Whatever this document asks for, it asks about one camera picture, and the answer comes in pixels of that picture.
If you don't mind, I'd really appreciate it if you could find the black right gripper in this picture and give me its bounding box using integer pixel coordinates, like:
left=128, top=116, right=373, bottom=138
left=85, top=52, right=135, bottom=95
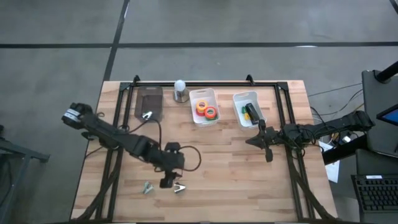
left=245, top=119, right=282, bottom=163

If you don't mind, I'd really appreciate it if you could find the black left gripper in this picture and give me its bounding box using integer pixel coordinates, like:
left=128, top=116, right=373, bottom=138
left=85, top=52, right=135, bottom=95
left=154, top=142, right=187, bottom=189

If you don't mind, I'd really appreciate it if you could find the black stapler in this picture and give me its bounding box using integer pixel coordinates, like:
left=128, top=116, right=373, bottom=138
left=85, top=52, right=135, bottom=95
left=244, top=103, right=260, bottom=124

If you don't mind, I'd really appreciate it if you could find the yellow tape roll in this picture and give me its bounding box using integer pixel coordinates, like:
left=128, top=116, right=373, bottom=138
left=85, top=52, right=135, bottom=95
left=195, top=99, right=209, bottom=113

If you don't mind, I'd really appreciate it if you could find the white plastic bin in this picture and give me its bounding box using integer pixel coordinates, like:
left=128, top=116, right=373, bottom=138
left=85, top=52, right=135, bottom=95
left=232, top=90, right=267, bottom=131
left=188, top=88, right=221, bottom=128

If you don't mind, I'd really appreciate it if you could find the metal bulb stand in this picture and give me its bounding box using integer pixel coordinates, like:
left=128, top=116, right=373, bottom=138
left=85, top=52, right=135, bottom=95
left=172, top=86, right=190, bottom=104

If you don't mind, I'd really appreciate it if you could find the grey translucent plastic bin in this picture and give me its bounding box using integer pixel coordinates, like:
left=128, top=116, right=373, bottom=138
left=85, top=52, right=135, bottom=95
left=134, top=85, right=164, bottom=123

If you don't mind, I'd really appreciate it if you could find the white paper sheet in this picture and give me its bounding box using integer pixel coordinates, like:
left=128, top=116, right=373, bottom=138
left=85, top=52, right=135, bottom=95
left=319, top=141, right=341, bottom=184

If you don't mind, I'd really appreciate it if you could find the black desk beam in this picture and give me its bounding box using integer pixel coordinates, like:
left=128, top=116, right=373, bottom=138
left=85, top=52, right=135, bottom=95
left=322, top=134, right=369, bottom=166

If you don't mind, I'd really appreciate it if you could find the grey computer cart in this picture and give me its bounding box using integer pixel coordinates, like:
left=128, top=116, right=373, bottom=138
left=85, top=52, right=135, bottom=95
left=361, top=69, right=398, bottom=159

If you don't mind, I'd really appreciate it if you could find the black keyboard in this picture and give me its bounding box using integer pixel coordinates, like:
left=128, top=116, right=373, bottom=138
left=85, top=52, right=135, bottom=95
left=350, top=174, right=398, bottom=216

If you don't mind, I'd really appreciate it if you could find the black screen with blue display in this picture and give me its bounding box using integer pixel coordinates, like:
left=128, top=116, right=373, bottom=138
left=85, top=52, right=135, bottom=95
left=376, top=104, right=398, bottom=127

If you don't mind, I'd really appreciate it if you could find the black pole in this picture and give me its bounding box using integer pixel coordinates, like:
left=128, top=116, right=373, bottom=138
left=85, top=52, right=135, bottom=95
left=375, top=60, right=398, bottom=84

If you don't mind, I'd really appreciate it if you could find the grey metal stand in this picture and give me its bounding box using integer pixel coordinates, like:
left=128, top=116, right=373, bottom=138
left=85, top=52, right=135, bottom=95
left=0, top=124, right=51, bottom=224

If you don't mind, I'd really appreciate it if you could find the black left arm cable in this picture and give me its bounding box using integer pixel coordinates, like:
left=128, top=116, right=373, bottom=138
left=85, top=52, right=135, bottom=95
left=124, top=119, right=202, bottom=172

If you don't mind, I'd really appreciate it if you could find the coloured wire bundle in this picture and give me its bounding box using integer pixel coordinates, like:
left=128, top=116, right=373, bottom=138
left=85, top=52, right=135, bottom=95
left=328, top=132, right=354, bottom=144

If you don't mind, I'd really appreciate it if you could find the black aluminium table frame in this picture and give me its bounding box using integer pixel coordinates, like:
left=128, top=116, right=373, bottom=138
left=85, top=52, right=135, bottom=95
left=82, top=74, right=336, bottom=223

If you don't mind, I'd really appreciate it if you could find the black floor cable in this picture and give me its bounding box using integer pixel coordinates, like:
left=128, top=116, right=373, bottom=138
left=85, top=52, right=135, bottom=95
left=307, top=82, right=364, bottom=98

